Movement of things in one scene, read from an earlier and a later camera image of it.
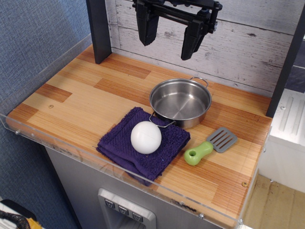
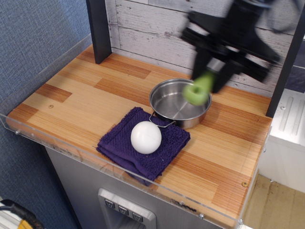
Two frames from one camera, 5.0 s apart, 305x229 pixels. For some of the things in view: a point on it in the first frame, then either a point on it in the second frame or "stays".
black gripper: [200, 15] -> [232, 42]
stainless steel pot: [187, 101] stays
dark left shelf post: [99, 29] stays
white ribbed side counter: [286, 140] stays
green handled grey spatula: [220, 140] -> [196, 93]
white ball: [146, 137] stays
